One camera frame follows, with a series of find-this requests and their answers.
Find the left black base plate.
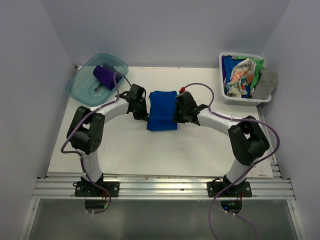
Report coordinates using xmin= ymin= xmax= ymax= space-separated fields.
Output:
xmin=72 ymin=181 xmax=120 ymax=198

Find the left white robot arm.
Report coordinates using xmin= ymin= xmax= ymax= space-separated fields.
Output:
xmin=60 ymin=84 xmax=149 ymax=197

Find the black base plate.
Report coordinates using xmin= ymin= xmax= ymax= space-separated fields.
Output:
xmin=72 ymin=181 xmax=120 ymax=198
xmin=206 ymin=179 xmax=253 ymax=198

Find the rolled dark grey towel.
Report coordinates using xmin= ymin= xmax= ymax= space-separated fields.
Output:
xmin=100 ymin=63 xmax=121 ymax=76

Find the dark blue cloth in basket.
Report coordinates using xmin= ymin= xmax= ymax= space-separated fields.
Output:
xmin=222 ymin=55 xmax=239 ymax=82

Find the patterned white cloth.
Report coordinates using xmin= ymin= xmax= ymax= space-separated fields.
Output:
xmin=225 ymin=58 xmax=257 ymax=98

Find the aluminium mounting rail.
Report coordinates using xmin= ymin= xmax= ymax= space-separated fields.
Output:
xmin=31 ymin=174 xmax=296 ymax=200

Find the teal translucent plastic bin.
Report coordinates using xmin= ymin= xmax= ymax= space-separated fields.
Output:
xmin=65 ymin=53 xmax=129 ymax=107

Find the blue towel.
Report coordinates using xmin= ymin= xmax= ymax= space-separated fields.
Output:
xmin=147 ymin=90 xmax=178 ymax=132

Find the grey cloth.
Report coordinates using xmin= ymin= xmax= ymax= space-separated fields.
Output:
xmin=251 ymin=68 xmax=279 ymax=100

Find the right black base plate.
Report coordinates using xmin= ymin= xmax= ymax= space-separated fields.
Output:
xmin=206 ymin=179 xmax=253 ymax=198

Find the green cloth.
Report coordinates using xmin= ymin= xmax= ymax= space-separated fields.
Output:
xmin=233 ymin=56 xmax=265 ymax=98

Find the rolled purple towel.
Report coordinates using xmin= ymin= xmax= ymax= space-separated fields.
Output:
xmin=93 ymin=65 xmax=116 ymax=93

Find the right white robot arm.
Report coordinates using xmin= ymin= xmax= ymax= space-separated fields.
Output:
xmin=173 ymin=91 xmax=270 ymax=197

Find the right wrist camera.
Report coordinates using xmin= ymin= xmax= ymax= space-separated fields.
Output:
xmin=179 ymin=86 xmax=188 ymax=95

